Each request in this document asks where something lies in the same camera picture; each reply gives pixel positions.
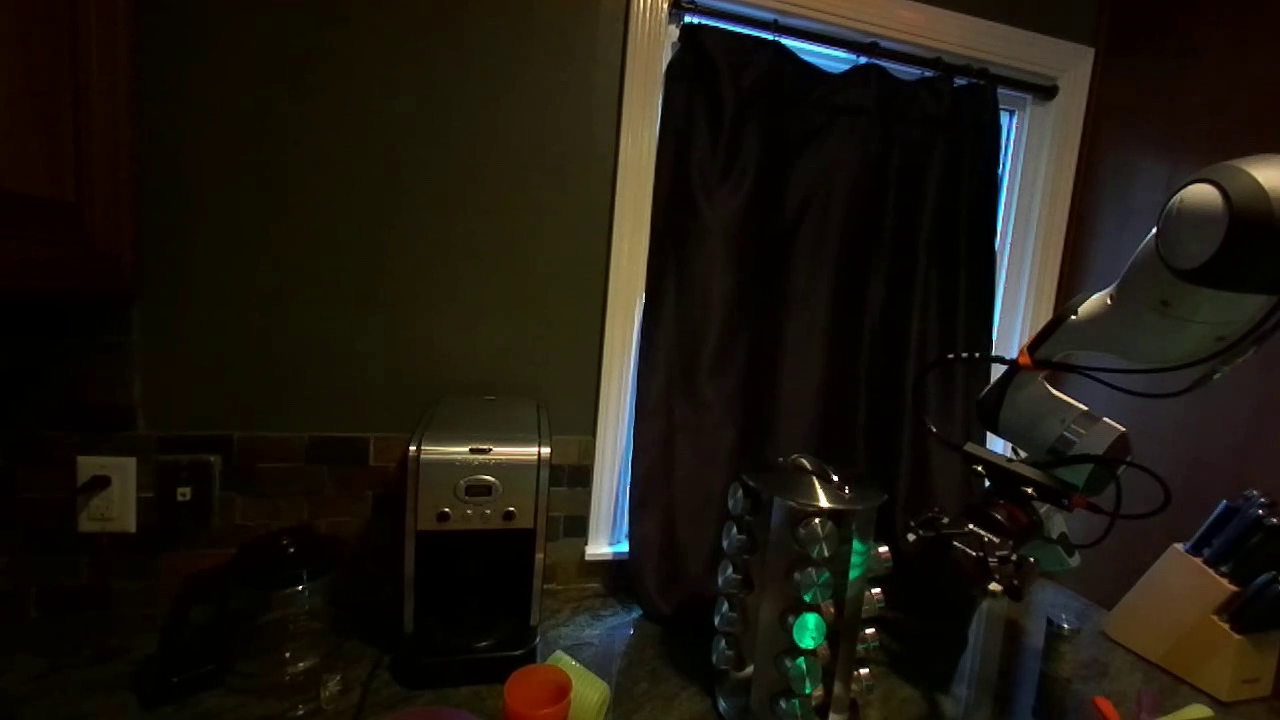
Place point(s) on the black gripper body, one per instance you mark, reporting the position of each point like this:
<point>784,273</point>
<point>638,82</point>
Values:
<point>1006,532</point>

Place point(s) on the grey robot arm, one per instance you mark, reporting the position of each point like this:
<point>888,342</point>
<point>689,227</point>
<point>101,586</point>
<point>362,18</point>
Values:
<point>1199,294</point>

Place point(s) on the clear plastic bottle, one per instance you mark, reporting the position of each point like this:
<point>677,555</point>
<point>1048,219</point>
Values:
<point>1003,662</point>

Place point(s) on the wooden knife block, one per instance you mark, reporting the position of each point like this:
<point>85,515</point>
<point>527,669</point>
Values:
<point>1173,618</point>

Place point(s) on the orange plastic utensil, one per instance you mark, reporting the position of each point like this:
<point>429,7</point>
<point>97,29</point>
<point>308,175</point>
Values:
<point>1106,709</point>

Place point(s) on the steel spice rack carousel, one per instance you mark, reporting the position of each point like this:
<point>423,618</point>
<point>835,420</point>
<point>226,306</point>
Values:
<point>798,555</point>

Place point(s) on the dark window curtain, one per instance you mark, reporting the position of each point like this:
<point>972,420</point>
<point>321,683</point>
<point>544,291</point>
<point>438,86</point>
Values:
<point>822,282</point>

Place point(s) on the light green plastic cup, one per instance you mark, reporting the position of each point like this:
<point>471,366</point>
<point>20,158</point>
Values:
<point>590,695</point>

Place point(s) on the orange plastic cup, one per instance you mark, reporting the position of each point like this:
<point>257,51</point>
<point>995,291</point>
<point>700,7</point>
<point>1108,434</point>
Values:
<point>539,695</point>

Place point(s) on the stainless steel coffee maker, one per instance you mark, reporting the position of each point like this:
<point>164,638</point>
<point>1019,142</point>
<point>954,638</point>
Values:
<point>474,542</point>

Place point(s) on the clear glass jar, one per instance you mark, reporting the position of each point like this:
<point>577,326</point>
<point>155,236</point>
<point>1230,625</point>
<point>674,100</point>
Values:
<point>257,625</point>

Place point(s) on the blue handled knives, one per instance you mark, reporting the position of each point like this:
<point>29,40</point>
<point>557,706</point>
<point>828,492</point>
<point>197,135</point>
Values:
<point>1240,545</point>

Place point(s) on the white window frame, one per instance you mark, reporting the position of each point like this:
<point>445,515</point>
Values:
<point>1034,207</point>

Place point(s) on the dark wall switch plate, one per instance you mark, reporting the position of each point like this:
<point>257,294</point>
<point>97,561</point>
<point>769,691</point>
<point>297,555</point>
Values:
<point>187,492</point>

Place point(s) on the white wall outlet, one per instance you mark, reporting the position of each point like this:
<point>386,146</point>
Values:
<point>111,492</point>

